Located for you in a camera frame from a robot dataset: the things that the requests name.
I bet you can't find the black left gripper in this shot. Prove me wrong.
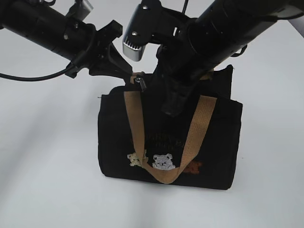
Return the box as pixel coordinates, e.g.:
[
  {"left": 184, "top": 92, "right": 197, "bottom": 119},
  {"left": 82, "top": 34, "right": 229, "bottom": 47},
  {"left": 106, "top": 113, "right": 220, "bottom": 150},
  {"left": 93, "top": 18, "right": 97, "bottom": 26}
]
[{"left": 65, "top": 20, "right": 133, "bottom": 78}]

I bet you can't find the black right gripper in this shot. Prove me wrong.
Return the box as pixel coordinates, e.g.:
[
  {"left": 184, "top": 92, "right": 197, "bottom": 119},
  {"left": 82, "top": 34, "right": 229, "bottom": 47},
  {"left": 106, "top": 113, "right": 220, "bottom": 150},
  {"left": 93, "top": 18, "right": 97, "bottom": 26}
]
[{"left": 139, "top": 0, "right": 214, "bottom": 117}]

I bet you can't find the metal zipper pull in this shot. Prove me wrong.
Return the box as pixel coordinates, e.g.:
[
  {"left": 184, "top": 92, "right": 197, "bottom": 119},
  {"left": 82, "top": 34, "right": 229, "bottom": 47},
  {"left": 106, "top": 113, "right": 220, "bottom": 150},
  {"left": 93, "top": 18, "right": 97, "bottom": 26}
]
[{"left": 134, "top": 76, "right": 147, "bottom": 92}]

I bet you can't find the black canvas tote bag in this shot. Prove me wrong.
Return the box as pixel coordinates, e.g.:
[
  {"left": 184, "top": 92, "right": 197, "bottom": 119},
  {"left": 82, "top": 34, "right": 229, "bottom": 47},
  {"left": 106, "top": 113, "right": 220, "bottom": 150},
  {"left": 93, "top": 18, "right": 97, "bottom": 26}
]
[{"left": 98, "top": 65, "right": 243, "bottom": 190}]

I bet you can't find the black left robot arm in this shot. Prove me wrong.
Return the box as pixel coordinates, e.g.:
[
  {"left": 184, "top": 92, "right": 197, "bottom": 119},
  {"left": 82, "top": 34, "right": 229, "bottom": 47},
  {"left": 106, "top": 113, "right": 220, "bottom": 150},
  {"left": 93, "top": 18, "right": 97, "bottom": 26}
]
[{"left": 0, "top": 0, "right": 133, "bottom": 82}]

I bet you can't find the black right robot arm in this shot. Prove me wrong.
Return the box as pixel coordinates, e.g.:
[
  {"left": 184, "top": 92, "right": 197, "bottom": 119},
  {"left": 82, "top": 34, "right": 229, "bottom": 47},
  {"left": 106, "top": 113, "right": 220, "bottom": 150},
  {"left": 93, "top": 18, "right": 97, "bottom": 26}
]
[{"left": 126, "top": 0, "right": 304, "bottom": 116}]

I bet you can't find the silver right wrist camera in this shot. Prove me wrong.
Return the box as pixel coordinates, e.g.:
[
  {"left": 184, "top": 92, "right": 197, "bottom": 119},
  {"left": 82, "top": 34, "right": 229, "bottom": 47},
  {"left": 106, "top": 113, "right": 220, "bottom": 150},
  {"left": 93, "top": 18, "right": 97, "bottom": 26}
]
[{"left": 123, "top": 4, "right": 145, "bottom": 62}]

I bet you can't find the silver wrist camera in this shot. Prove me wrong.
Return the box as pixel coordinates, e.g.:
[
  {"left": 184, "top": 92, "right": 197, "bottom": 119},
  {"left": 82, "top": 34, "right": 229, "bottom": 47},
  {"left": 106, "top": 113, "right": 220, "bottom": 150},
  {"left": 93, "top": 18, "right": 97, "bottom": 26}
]
[
  {"left": 66, "top": 0, "right": 94, "bottom": 20},
  {"left": 123, "top": 4, "right": 145, "bottom": 62}
]

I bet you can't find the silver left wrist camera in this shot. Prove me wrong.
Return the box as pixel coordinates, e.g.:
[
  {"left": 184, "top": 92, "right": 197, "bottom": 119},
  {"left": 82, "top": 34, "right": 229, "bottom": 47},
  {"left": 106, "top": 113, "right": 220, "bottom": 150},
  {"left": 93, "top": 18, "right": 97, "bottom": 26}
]
[{"left": 66, "top": 0, "right": 94, "bottom": 20}]

